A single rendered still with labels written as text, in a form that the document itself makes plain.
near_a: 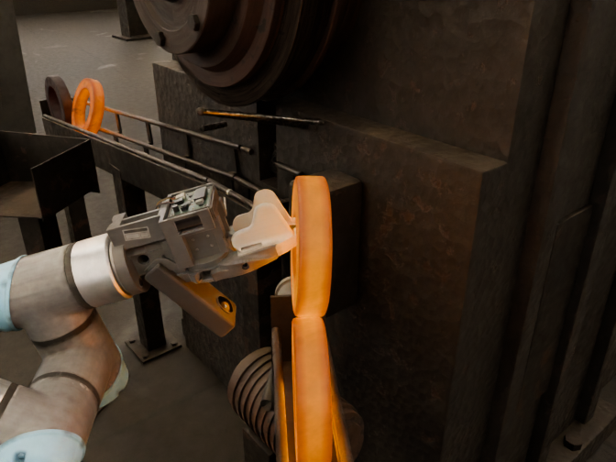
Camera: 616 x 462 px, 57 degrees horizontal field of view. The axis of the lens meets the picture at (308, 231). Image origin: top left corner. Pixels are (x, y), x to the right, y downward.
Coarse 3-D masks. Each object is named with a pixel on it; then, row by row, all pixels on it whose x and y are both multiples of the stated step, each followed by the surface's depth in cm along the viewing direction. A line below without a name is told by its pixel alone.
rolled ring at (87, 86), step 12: (84, 84) 174; (96, 84) 171; (84, 96) 179; (96, 96) 168; (72, 108) 180; (84, 108) 181; (96, 108) 168; (72, 120) 180; (84, 120) 180; (96, 120) 169; (96, 132) 172
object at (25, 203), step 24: (0, 144) 142; (24, 144) 140; (48, 144) 138; (72, 144) 136; (0, 168) 142; (24, 168) 143; (48, 168) 122; (72, 168) 129; (0, 192) 139; (24, 192) 137; (48, 192) 122; (72, 192) 130; (0, 216) 125; (24, 216) 123; (48, 216) 123; (24, 240) 136; (48, 240) 136
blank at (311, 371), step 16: (304, 320) 59; (320, 320) 59; (304, 336) 56; (320, 336) 56; (304, 352) 54; (320, 352) 54; (304, 368) 53; (320, 368) 53; (304, 384) 53; (320, 384) 53; (304, 400) 52; (320, 400) 52; (304, 416) 52; (320, 416) 52; (304, 432) 52; (320, 432) 53; (304, 448) 53; (320, 448) 53
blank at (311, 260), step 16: (304, 176) 61; (320, 176) 62; (304, 192) 58; (320, 192) 58; (304, 208) 56; (320, 208) 57; (304, 224) 56; (320, 224) 56; (304, 240) 55; (320, 240) 56; (304, 256) 55; (320, 256) 56; (304, 272) 56; (320, 272) 56; (304, 288) 56; (320, 288) 57; (304, 304) 58; (320, 304) 58
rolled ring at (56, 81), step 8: (48, 80) 184; (56, 80) 181; (48, 88) 188; (56, 88) 180; (64, 88) 180; (48, 96) 190; (56, 96) 192; (64, 96) 180; (48, 104) 193; (56, 104) 193; (64, 104) 180; (56, 112) 192; (64, 112) 181; (64, 120) 183
